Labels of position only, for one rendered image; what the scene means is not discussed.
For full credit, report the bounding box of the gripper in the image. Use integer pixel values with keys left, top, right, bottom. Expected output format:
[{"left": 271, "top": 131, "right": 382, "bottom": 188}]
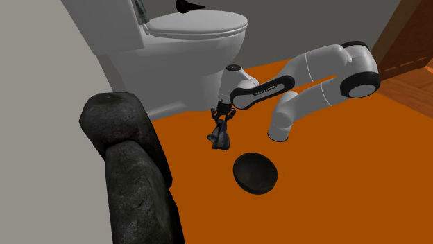
[{"left": 210, "top": 100, "right": 237, "bottom": 128}]

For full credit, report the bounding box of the dark grey figure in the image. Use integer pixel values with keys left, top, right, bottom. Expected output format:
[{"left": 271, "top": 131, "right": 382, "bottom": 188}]
[{"left": 206, "top": 119, "right": 231, "bottom": 152}]

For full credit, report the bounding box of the black bowl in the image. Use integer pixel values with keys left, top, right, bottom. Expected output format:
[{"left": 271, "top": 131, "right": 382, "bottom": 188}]
[{"left": 232, "top": 152, "right": 279, "bottom": 195}]

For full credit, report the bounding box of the white toilet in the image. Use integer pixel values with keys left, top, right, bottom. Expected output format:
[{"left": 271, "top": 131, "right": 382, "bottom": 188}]
[{"left": 60, "top": 0, "right": 249, "bottom": 122}]

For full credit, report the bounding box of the dark stone sculpture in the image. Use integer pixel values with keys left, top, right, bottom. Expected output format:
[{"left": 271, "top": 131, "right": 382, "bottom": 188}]
[{"left": 78, "top": 91, "right": 186, "bottom": 244}]

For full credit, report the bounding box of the black funnel-shaped object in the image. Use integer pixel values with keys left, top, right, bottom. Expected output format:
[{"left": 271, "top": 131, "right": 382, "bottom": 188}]
[{"left": 175, "top": 0, "right": 207, "bottom": 15}]

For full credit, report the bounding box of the teal striped stick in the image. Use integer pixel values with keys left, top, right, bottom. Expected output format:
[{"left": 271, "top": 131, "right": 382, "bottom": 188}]
[{"left": 133, "top": 0, "right": 151, "bottom": 24}]

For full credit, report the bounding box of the brown wooden door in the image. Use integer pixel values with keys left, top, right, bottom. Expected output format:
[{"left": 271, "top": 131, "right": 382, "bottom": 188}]
[{"left": 370, "top": 0, "right": 433, "bottom": 82}]

